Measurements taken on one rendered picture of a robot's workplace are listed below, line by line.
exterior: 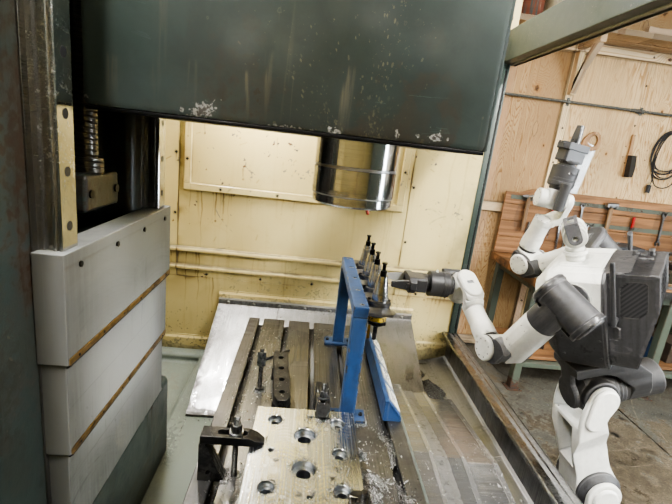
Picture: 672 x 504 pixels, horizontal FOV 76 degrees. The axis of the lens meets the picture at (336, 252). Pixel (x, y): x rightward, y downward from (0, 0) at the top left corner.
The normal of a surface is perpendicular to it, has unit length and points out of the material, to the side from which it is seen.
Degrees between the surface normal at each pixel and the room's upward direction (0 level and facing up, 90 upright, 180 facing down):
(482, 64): 90
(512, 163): 90
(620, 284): 102
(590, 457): 90
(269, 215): 90
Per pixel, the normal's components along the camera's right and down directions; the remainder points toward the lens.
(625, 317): -0.65, 0.32
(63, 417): 0.05, 0.25
